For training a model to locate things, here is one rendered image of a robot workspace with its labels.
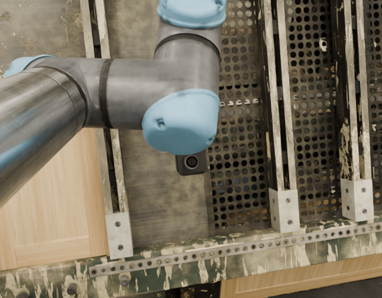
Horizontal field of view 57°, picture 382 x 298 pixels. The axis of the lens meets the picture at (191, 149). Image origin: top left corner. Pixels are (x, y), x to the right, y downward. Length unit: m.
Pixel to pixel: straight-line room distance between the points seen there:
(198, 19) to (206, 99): 0.09
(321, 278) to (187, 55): 1.53
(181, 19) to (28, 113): 0.19
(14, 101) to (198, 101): 0.16
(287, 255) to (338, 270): 0.68
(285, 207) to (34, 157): 0.89
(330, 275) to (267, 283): 0.30
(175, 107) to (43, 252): 0.82
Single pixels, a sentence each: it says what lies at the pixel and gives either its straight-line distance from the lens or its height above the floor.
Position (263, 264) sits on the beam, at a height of 0.83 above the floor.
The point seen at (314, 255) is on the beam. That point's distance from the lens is 1.19.
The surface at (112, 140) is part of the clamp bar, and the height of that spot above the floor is 1.20.
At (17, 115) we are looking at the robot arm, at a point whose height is 1.60.
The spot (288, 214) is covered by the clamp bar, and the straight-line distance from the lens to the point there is 1.08.
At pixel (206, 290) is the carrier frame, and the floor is 0.35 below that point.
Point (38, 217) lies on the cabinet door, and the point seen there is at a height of 1.00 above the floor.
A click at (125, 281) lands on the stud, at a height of 0.87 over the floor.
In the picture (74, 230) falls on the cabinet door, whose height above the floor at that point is 0.96.
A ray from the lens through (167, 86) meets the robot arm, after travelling 0.35.
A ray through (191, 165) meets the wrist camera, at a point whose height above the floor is 1.39.
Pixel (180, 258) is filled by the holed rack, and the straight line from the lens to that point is 1.05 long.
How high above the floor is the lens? 1.71
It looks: 35 degrees down
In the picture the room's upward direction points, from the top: straight up
